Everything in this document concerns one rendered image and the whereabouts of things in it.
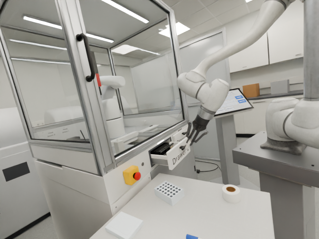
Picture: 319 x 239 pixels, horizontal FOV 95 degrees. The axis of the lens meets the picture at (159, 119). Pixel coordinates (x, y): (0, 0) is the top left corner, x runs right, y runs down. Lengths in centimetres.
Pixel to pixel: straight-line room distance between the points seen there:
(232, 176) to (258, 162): 111
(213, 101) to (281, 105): 35
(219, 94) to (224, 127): 107
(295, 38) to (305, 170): 340
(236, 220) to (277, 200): 52
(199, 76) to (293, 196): 80
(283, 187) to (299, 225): 21
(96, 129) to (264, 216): 73
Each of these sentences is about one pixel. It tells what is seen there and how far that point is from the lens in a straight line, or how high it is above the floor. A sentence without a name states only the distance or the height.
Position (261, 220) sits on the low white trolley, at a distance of 72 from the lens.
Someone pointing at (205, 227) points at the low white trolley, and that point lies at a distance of 67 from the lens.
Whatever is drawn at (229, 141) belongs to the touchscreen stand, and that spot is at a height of 62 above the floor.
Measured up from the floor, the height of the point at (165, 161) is 86.
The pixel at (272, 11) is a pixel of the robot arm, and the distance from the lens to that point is 94.
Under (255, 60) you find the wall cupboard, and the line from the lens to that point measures 407.
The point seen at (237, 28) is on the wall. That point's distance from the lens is 464.
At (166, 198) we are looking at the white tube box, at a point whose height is 78.
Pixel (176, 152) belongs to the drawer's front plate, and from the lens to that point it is 93.
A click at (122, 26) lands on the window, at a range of 99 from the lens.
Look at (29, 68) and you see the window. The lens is 121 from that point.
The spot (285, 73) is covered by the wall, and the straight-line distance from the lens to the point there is 440.
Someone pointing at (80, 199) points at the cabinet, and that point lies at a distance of 106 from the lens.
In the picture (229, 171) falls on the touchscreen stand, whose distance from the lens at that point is 201.
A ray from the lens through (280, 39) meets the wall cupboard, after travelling 410.
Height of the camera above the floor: 124
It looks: 8 degrees down
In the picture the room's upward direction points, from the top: 10 degrees counter-clockwise
